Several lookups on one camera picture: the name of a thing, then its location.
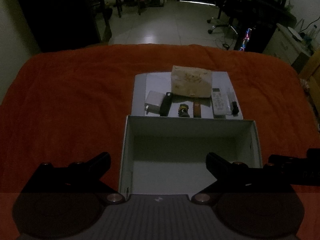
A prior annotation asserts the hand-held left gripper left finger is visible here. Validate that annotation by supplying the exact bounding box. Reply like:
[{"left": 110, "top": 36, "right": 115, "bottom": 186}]
[{"left": 21, "top": 152, "right": 126, "bottom": 204}]

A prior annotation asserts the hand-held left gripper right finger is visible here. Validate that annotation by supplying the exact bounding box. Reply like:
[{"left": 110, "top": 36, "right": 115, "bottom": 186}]
[{"left": 191, "top": 152, "right": 295, "bottom": 203}]

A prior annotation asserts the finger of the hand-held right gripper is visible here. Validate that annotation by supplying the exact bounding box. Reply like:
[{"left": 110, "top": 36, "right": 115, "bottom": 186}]
[{"left": 269, "top": 154, "right": 309, "bottom": 167}]

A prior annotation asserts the white cardboard box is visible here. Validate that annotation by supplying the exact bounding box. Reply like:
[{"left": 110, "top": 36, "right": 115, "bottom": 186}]
[{"left": 118, "top": 115, "right": 263, "bottom": 202}]

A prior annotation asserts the white remote control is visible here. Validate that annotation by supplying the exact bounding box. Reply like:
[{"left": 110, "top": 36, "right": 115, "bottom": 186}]
[{"left": 211, "top": 87, "right": 232, "bottom": 117}]

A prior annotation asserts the white paper sheet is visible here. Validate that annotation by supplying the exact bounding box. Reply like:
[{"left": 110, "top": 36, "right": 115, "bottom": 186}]
[{"left": 132, "top": 71, "right": 243, "bottom": 120}]

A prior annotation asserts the small brown bottle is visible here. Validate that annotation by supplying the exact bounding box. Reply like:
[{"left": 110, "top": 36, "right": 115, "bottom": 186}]
[{"left": 193, "top": 97, "right": 202, "bottom": 118}]

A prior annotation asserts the small dark figurine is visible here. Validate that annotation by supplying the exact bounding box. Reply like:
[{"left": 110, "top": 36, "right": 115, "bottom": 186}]
[{"left": 177, "top": 103, "right": 190, "bottom": 118}]

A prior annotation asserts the clear plastic pen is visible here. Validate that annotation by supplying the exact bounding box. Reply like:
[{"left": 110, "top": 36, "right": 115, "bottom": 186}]
[{"left": 226, "top": 87, "right": 237, "bottom": 103}]

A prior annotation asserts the black power bank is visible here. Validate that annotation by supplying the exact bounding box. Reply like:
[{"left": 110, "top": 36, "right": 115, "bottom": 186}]
[{"left": 159, "top": 92, "right": 173, "bottom": 117}]

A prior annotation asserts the white charger adapter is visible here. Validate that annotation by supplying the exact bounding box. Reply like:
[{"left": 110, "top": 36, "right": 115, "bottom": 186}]
[{"left": 144, "top": 90, "right": 166, "bottom": 114}]

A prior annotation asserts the orange blanket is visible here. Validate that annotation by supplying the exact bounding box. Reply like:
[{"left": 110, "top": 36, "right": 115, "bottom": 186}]
[{"left": 0, "top": 44, "right": 320, "bottom": 240}]

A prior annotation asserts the beige tissue pack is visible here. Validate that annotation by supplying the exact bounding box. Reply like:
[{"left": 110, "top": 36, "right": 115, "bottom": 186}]
[{"left": 171, "top": 65, "right": 213, "bottom": 98}]

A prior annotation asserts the brown cardboard box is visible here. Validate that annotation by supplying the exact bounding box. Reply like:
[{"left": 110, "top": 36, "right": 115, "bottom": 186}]
[{"left": 299, "top": 47, "right": 320, "bottom": 100}]

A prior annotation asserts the white cabinet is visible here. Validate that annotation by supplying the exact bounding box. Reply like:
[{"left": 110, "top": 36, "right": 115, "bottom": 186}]
[{"left": 262, "top": 22, "right": 316, "bottom": 65}]

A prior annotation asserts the computer tower with coloured lights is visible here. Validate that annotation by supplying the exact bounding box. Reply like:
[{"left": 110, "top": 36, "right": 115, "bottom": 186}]
[{"left": 239, "top": 25, "right": 275, "bottom": 53}]

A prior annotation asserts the white router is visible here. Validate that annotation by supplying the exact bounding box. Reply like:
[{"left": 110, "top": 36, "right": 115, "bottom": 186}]
[{"left": 287, "top": 26, "right": 303, "bottom": 41}]

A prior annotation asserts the dark computer desk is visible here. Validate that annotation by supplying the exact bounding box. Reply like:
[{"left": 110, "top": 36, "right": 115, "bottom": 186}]
[{"left": 232, "top": 0, "right": 298, "bottom": 53}]

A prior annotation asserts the black office chair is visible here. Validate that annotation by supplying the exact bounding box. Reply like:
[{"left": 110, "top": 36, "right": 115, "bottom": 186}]
[{"left": 207, "top": 0, "right": 250, "bottom": 34}]

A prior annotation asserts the dark wooden cabinet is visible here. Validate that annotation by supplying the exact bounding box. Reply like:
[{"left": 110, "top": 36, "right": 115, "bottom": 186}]
[{"left": 12, "top": 0, "right": 103, "bottom": 53}]

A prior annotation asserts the black floor cable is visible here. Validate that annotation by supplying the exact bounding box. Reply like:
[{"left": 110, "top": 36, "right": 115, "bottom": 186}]
[{"left": 215, "top": 37, "right": 236, "bottom": 51}]

